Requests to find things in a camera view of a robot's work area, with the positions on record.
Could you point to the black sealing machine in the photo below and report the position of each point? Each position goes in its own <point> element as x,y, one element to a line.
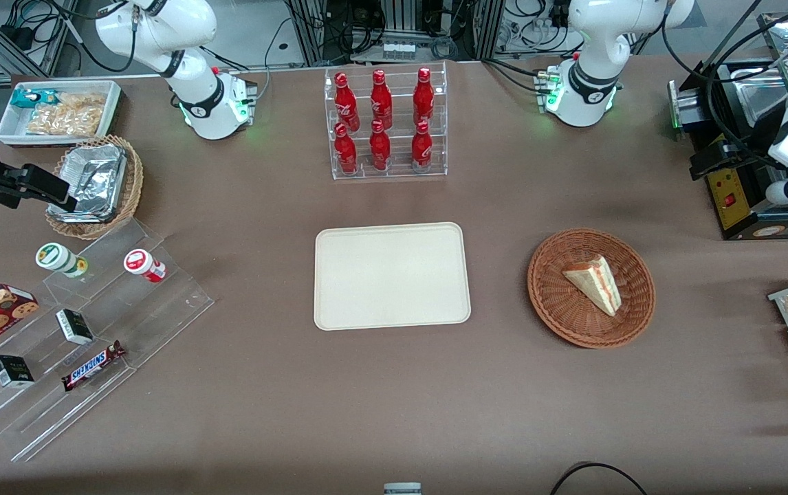
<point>738,206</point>

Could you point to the beige plastic tray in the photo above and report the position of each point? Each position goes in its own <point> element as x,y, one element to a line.
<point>390,275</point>

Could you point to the brown wicker basket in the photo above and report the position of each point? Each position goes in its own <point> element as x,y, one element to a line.
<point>559,302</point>

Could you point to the Snickers chocolate bar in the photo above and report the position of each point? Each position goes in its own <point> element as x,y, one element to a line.
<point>91,366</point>

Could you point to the aluminium profile frame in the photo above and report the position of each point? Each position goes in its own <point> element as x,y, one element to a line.
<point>401,20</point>

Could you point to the teal snack packet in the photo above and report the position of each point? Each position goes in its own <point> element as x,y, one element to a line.
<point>33,97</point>

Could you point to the aluminium foil container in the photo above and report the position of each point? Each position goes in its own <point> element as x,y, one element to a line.
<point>95,179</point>

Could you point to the red lid white cup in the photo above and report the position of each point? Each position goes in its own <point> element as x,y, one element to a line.
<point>141,263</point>

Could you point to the clear acrylic bottle rack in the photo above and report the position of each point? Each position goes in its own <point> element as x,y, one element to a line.
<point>401,168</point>

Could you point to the white rectangular snack bin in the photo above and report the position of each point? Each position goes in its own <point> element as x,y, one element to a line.
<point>12,124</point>

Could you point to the light wicker basket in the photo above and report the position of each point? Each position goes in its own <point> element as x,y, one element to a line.
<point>129,185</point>

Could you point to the clear acrylic stepped display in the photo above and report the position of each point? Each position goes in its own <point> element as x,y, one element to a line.
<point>133,309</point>

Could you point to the clear bag of crackers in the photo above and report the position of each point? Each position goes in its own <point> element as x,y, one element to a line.
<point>71,115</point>

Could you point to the red cola bottle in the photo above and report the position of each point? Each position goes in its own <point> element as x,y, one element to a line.
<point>345,151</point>
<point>381,100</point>
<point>344,100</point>
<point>379,148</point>
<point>422,148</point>
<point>423,96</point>

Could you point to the small black carton box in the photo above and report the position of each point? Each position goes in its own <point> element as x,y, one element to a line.
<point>76,327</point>
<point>12,372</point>

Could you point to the black power adapter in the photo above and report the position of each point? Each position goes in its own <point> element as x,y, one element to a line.
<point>19,36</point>

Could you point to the green lid white cup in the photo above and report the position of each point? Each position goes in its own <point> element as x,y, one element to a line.
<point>56,257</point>

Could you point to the triangular wrapped sandwich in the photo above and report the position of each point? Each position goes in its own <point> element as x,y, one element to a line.
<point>597,283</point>

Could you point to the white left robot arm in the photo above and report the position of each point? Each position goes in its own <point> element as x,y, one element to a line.
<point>593,41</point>

